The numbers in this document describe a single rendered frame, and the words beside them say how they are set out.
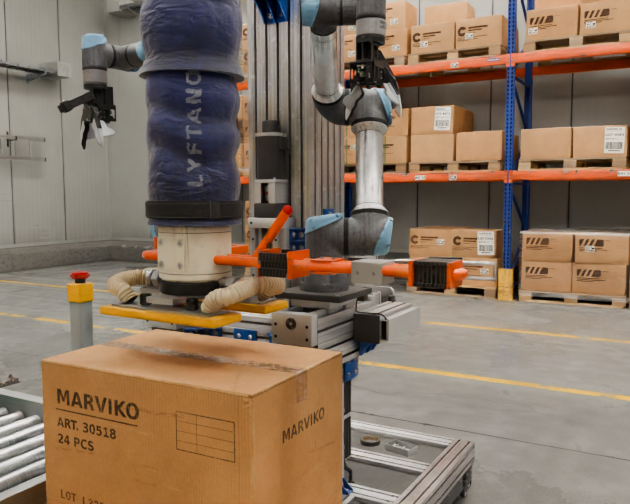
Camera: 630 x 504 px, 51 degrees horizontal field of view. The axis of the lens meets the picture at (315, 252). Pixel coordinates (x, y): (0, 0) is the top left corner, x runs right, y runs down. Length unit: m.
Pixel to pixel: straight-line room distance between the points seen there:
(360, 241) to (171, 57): 0.80
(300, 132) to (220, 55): 0.75
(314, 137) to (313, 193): 0.19
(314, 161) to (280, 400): 1.03
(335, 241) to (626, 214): 7.93
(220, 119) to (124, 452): 0.77
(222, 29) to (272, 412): 0.83
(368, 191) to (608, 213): 7.84
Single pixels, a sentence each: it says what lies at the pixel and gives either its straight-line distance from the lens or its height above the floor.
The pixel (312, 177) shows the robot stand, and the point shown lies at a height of 1.38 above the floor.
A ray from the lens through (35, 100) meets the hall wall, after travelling 13.14.
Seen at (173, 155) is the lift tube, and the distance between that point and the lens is 1.51.
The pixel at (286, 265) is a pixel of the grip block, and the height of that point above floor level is 1.18.
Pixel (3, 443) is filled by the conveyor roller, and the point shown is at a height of 0.54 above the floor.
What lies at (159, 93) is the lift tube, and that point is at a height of 1.55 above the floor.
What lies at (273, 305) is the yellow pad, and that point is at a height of 1.07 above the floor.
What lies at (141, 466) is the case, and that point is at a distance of 1.56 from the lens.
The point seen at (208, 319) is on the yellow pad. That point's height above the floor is 1.07.
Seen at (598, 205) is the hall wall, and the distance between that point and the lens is 9.73.
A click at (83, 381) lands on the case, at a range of 1.62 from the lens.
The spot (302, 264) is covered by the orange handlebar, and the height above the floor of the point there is 1.18.
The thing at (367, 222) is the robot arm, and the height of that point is 1.25.
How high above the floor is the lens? 1.33
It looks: 5 degrees down
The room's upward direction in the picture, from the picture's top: straight up
